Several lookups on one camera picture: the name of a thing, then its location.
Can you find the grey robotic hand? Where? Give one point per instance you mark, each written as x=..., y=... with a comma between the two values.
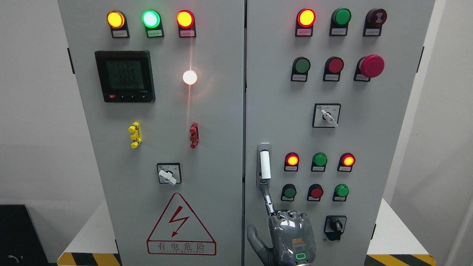
x=291, y=234

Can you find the silver door handle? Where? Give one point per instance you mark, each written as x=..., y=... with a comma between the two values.
x=263, y=171

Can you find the right grey cabinet door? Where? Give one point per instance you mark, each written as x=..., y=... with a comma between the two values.
x=280, y=112

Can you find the grey cabinet door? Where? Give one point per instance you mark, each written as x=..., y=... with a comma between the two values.
x=280, y=112
x=212, y=173

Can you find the left grey cabinet door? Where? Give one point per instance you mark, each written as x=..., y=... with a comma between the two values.
x=212, y=173

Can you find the red indicator light left door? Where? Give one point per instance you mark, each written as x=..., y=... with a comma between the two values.
x=186, y=24

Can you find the green push button lower left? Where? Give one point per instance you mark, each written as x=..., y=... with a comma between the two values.
x=289, y=192

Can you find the green push button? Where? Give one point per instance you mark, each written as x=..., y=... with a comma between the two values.
x=289, y=192
x=300, y=69
x=340, y=193

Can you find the red push button lower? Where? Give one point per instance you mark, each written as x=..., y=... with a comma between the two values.
x=315, y=192

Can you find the red push button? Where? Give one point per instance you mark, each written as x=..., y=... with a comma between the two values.
x=315, y=192
x=333, y=67

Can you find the green push button lower right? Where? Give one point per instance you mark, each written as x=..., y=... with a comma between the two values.
x=340, y=193

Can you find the red indicator light middle left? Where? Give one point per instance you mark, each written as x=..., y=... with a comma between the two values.
x=291, y=162

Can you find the green indicator light middle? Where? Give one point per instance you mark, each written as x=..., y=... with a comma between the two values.
x=319, y=162

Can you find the red indicator light middle right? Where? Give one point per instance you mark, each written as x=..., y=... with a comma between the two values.
x=346, y=162

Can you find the white platform with hazard stripes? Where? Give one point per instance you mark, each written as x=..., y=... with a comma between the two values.
x=393, y=244

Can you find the red electric warning sticker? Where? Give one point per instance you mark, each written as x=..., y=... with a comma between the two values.
x=179, y=231

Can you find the red terminal connector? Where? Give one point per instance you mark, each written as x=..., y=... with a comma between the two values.
x=194, y=135

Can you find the green push button upper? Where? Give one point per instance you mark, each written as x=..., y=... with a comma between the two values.
x=300, y=69

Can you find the red push button upper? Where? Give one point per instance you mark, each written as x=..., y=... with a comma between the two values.
x=333, y=67

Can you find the yellow terminal connector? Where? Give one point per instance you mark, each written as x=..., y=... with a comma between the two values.
x=135, y=134

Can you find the red emergency stop button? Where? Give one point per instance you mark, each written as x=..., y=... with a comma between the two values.
x=369, y=67

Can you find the white lit indicator light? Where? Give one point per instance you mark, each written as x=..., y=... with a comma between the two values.
x=189, y=77

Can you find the red indicator light right top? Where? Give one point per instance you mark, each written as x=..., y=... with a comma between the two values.
x=305, y=23

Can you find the green indicator light right top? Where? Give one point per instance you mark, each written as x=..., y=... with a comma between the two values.
x=339, y=22

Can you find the black digital power meter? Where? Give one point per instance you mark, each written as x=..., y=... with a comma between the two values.
x=126, y=76

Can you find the red black buzzer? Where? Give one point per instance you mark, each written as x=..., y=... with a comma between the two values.
x=374, y=21

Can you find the green lit indicator light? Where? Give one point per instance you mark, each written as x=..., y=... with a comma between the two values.
x=153, y=24

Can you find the black box bottom left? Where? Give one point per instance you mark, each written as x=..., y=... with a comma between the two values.
x=19, y=243

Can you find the yellow indicator light top left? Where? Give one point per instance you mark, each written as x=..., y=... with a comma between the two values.
x=118, y=24

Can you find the black selector knob switch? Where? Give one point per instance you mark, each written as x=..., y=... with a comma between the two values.
x=334, y=227

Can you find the upper right rotary switch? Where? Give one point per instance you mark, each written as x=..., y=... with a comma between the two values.
x=326, y=115

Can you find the left door rotary switch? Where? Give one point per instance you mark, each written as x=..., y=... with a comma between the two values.
x=169, y=173

